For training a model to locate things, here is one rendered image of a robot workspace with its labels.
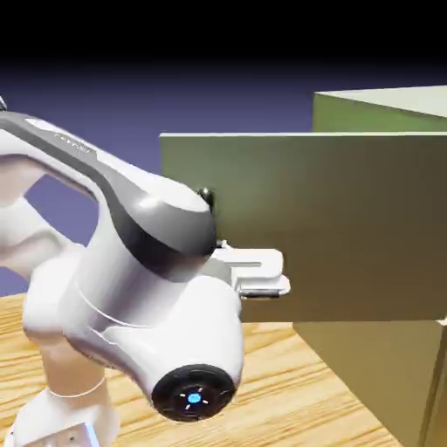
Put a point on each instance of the olive green cabinet door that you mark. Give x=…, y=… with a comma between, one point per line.
x=331, y=216

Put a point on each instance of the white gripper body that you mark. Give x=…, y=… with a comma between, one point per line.
x=269, y=258

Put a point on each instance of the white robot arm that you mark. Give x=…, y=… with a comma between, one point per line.
x=115, y=307

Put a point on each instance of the olive green lower door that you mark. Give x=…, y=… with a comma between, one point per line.
x=439, y=391

